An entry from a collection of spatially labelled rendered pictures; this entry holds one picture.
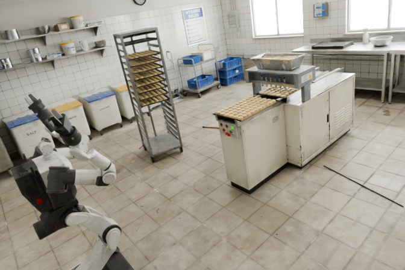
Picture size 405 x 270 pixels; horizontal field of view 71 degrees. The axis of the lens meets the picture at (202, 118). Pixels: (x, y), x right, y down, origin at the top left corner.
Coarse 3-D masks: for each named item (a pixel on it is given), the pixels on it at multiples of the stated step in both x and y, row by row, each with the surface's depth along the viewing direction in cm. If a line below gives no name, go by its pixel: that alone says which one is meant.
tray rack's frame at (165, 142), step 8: (128, 32) 357; (136, 32) 346; (144, 32) 350; (120, 56) 403; (128, 88) 420; (136, 120) 439; (152, 120) 452; (160, 136) 456; (168, 136) 450; (144, 144) 438; (152, 144) 433; (160, 144) 428; (168, 144) 423; (176, 144) 419; (152, 152) 406; (160, 152) 403
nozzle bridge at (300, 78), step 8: (248, 72) 335; (256, 72) 324; (264, 72) 316; (272, 72) 307; (280, 72) 299; (288, 72) 294; (296, 72) 289; (304, 72) 290; (312, 72) 300; (248, 80) 338; (256, 80) 336; (264, 80) 331; (272, 80) 321; (288, 80) 305; (296, 80) 287; (304, 80) 293; (312, 80) 303; (256, 88) 351; (296, 88) 291; (304, 88) 296; (304, 96) 299
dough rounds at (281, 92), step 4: (268, 88) 342; (272, 88) 338; (276, 88) 336; (288, 88) 330; (292, 88) 326; (300, 88) 323; (260, 92) 331; (264, 92) 329; (268, 92) 329; (272, 92) 324; (276, 92) 321; (280, 92) 323; (284, 92) 318; (288, 92) 314; (292, 92) 317; (280, 96) 312; (284, 96) 307
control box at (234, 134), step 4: (224, 124) 286; (228, 124) 281; (232, 124) 279; (220, 128) 294; (224, 128) 288; (228, 128) 283; (236, 128) 276; (224, 132) 290; (228, 132) 285; (232, 132) 280; (236, 132) 277; (232, 136) 283; (236, 136) 278
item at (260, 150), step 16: (272, 112) 300; (240, 128) 274; (256, 128) 287; (272, 128) 305; (224, 144) 303; (240, 144) 282; (256, 144) 292; (272, 144) 310; (224, 160) 315; (240, 160) 291; (256, 160) 297; (272, 160) 316; (240, 176) 301; (256, 176) 302; (272, 176) 327
